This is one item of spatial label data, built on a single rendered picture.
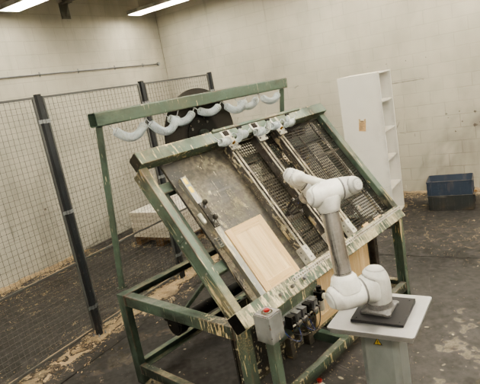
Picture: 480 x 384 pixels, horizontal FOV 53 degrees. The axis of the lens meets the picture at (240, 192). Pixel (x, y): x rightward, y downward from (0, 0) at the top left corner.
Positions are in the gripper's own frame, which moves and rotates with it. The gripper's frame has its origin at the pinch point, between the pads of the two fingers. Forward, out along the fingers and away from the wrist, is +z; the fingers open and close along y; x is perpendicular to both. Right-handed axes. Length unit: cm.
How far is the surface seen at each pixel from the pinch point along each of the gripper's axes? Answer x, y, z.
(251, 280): 60, -26, 4
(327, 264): -6.2, -45.8, 3.5
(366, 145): -342, 57, 107
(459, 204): -398, -81, 86
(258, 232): 27.9, -0.4, 6.8
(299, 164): -52, 33, 3
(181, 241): 86, 18, 9
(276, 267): 34.2, -27.9, 6.8
